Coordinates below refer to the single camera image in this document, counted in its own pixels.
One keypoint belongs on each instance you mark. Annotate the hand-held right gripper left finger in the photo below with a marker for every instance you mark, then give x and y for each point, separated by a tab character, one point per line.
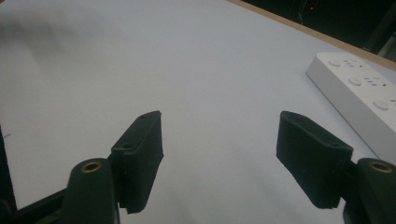
138	161

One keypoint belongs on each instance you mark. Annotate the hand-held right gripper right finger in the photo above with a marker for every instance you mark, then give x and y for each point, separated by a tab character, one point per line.
311	158

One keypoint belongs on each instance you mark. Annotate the white power strip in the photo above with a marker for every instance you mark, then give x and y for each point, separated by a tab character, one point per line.
358	93

